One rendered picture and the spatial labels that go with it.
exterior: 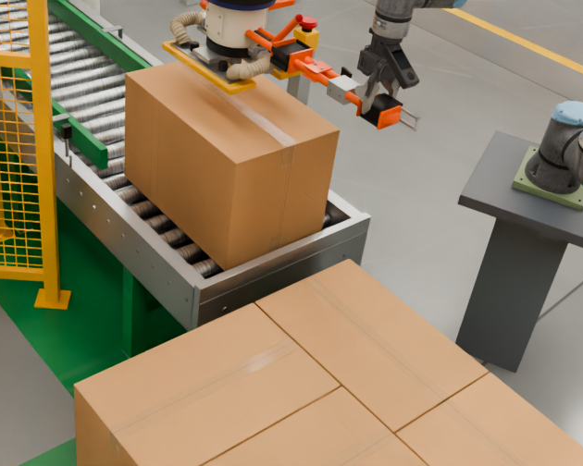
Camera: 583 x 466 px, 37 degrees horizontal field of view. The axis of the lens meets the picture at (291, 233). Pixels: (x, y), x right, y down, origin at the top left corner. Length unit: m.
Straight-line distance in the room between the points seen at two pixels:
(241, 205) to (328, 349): 0.49
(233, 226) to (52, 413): 0.91
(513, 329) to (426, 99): 2.10
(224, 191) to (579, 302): 1.85
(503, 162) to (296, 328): 1.02
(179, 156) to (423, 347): 0.94
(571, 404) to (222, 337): 1.46
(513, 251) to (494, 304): 0.25
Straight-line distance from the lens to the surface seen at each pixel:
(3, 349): 3.26
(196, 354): 2.45
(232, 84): 2.54
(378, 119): 2.25
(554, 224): 2.90
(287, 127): 2.68
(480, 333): 3.36
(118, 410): 2.31
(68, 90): 3.62
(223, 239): 2.65
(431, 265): 3.80
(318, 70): 2.40
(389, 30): 2.17
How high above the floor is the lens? 2.30
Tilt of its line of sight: 37 degrees down
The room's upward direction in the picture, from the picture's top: 9 degrees clockwise
